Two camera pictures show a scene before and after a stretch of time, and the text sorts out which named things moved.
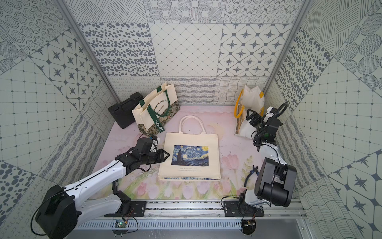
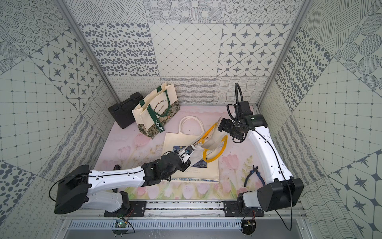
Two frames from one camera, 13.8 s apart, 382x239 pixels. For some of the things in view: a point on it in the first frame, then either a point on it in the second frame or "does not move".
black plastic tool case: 122,112 does not move
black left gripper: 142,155 -> 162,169
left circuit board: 120,223 does not move
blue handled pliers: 254,170 does not move
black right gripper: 257,118 -> 228,123
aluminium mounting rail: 187,209 does not move
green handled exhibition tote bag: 152,115 does not move
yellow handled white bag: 252,99 -> 212,146
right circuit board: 248,226 does not move
